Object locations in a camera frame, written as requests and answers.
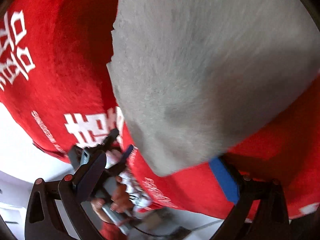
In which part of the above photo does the grey knitted garment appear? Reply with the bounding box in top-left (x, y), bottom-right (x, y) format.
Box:
top-left (107, 0), bottom-right (319, 177)

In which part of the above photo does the person's left hand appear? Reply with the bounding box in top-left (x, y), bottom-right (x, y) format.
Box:
top-left (91, 176), bottom-right (134, 224)

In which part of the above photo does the red bedspread with white print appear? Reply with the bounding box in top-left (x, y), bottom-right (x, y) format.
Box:
top-left (1, 0), bottom-right (319, 218)

